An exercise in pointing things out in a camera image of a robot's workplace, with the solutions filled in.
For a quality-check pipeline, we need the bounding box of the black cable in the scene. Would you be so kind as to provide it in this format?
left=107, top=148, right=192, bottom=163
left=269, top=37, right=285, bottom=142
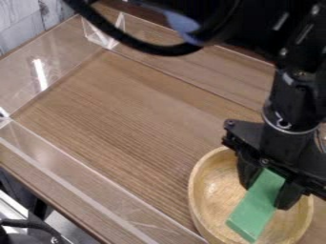
left=0, top=217, right=66, bottom=244

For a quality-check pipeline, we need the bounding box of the clear acrylic enclosure wall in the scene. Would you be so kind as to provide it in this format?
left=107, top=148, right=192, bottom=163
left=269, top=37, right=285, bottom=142
left=0, top=17, right=274, bottom=244

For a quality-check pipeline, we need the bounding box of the green rectangular block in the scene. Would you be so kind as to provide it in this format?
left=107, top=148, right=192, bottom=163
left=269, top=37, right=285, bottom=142
left=226, top=170, right=286, bottom=243

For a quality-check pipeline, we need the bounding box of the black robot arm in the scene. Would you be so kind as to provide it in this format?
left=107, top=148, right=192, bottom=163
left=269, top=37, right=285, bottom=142
left=65, top=0, right=326, bottom=210

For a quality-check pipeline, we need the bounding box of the brown wooden bowl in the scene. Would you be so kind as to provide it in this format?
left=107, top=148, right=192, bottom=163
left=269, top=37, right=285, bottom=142
left=189, top=147, right=313, bottom=244

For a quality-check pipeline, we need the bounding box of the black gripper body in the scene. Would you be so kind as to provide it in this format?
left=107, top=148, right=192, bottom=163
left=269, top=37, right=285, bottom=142
left=224, top=119, right=326, bottom=200

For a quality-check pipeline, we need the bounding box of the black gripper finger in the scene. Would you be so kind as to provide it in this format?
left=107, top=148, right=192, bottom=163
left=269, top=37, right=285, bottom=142
left=237, top=155, right=262, bottom=190
left=274, top=181, right=306, bottom=211

